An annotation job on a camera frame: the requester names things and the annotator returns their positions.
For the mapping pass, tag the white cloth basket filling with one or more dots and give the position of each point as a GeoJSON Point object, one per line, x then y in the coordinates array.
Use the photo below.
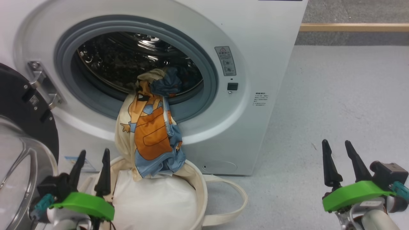
{"type": "Point", "coordinates": [153, 204]}

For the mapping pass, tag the metal door hinge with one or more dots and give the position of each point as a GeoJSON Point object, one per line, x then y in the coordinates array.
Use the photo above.
{"type": "Point", "coordinates": [43, 83]}

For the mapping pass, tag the grey warning sticker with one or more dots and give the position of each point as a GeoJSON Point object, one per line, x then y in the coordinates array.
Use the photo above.
{"type": "Point", "coordinates": [225, 60]}

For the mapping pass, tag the blue energy label sticker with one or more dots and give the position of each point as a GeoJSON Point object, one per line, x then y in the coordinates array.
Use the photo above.
{"type": "Point", "coordinates": [68, 160]}

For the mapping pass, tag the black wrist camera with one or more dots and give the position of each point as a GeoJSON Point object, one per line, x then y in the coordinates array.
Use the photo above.
{"type": "Point", "coordinates": [52, 187]}
{"type": "Point", "coordinates": [389, 175]}

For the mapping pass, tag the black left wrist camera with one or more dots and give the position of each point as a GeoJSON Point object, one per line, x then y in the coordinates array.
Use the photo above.
{"type": "Point", "coordinates": [52, 187]}

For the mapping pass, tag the cream canvas laundry basket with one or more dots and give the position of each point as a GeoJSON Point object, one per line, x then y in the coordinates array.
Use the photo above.
{"type": "Point", "coordinates": [199, 191]}

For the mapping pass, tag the white front-load washing machine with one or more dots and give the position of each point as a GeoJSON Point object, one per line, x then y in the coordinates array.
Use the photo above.
{"type": "Point", "coordinates": [271, 48]}

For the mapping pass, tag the black round washer door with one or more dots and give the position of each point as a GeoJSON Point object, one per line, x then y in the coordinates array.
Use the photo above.
{"type": "Point", "coordinates": [19, 105]}

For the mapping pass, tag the black door lock slot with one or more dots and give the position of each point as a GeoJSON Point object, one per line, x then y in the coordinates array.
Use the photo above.
{"type": "Point", "coordinates": [232, 86]}

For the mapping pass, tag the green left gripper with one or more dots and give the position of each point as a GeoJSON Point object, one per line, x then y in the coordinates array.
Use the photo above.
{"type": "Point", "coordinates": [86, 204]}

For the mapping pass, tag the cream orange-print garment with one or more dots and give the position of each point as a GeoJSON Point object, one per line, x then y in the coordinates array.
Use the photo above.
{"type": "Point", "coordinates": [153, 134]}

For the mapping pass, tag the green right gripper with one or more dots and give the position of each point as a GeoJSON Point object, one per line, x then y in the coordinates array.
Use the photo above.
{"type": "Point", "coordinates": [354, 195]}

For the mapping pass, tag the grey printed text label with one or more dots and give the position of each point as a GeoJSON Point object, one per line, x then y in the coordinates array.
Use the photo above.
{"type": "Point", "coordinates": [261, 99]}

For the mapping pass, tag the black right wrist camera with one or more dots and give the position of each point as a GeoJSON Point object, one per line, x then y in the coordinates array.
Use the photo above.
{"type": "Point", "coordinates": [389, 175]}

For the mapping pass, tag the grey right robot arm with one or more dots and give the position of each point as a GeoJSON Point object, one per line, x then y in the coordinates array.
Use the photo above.
{"type": "Point", "coordinates": [377, 220]}

